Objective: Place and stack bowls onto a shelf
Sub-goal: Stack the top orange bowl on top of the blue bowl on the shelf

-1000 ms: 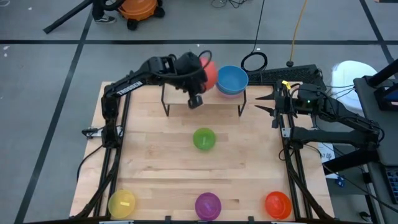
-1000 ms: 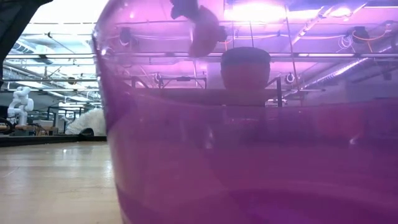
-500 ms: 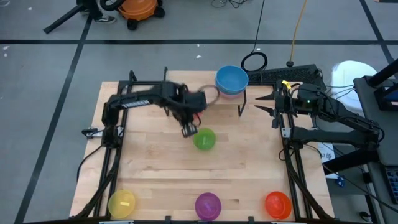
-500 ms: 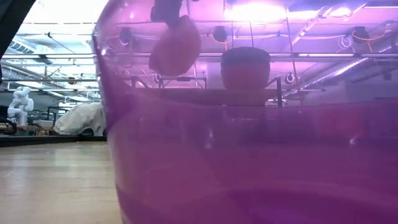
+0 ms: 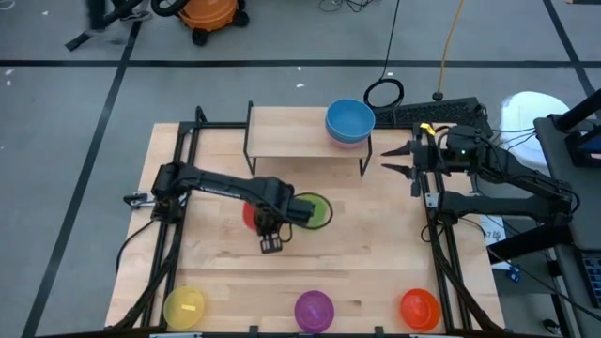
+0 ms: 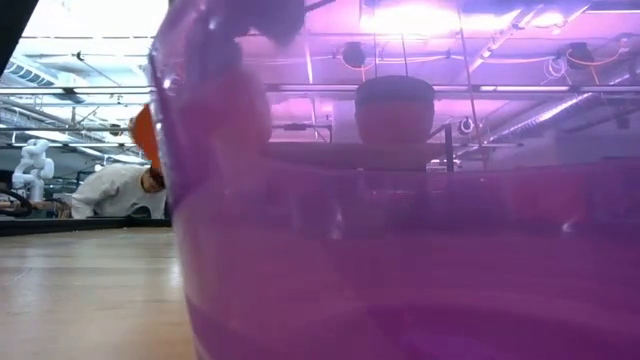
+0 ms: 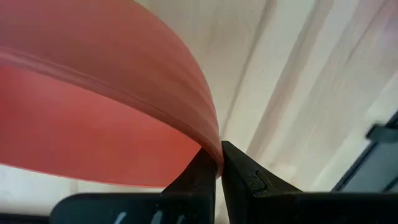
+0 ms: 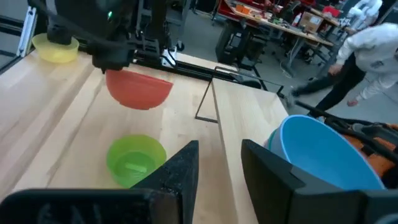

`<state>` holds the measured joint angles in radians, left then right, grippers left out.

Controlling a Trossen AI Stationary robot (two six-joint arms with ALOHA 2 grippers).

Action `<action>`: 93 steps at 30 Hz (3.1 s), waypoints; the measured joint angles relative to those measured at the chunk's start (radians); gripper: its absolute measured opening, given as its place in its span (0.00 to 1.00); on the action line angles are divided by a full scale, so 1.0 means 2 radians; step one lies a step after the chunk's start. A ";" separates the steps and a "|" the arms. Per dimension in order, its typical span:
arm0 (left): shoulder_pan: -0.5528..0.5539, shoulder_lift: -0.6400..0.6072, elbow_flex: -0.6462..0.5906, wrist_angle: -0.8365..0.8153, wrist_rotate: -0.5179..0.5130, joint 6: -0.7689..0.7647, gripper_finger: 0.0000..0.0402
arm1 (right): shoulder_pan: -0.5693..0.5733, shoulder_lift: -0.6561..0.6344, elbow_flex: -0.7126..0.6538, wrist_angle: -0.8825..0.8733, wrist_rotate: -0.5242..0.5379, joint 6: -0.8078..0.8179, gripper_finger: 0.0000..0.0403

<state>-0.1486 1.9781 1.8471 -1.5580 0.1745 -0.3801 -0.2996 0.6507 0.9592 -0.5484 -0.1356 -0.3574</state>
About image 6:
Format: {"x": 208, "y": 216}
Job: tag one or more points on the overhead metal crossbar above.
{"x": 500, "y": 89}

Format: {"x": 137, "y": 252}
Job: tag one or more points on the silver ventilation duct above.
{"x": 550, "y": 115}

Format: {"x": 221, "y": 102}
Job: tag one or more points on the orange plastic bowl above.
{"x": 147, "y": 135}

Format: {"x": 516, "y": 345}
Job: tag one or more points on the person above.
{"x": 110, "y": 192}

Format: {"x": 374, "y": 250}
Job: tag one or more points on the black table edge rail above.
{"x": 50, "y": 227}

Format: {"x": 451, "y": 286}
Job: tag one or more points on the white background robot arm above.
{"x": 35, "y": 170}

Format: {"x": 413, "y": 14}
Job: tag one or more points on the translucent purple plastic bowl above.
{"x": 400, "y": 275}

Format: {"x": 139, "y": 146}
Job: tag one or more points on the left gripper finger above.
{"x": 220, "y": 55}

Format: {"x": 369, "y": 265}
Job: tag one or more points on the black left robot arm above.
{"x": 10, "y": 25}

